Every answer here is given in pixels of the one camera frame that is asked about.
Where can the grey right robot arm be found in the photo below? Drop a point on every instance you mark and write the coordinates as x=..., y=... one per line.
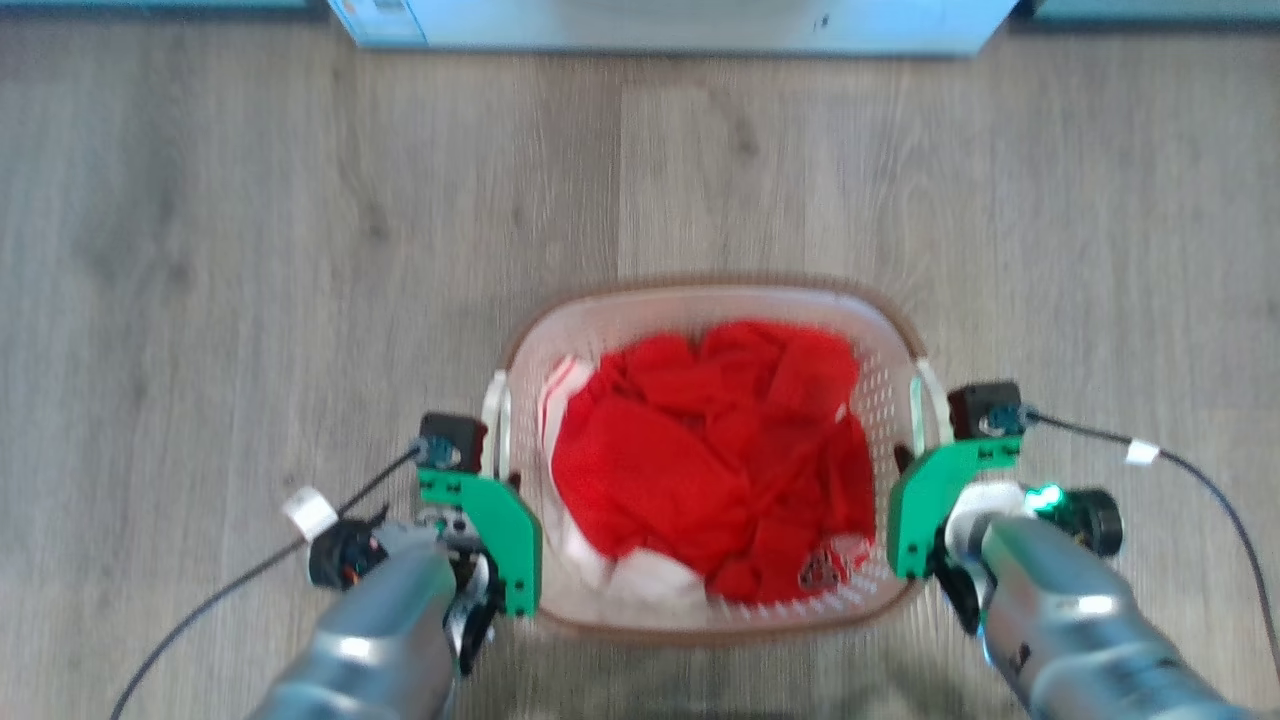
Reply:
x=1070, y=620

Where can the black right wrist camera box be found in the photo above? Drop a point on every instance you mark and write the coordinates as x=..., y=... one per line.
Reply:
x=985, y=408

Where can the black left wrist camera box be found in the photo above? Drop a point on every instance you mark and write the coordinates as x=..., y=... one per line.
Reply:
x=452, y=440

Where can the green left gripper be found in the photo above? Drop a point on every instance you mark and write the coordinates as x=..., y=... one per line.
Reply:
x=505, y=530

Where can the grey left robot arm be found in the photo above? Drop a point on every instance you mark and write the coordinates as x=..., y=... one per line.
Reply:
x=390, y=630

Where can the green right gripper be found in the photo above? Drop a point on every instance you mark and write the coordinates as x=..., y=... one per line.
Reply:
x=915, y=510

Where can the sticker label on washing machine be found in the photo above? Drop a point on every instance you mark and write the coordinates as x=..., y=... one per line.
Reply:
x=378, y=18

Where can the pink laundry basket brown rim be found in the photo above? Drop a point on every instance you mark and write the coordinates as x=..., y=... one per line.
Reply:
x=700, y=300

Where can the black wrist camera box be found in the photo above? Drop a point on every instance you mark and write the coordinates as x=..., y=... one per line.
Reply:
x=452, y=440
x=985, y=408

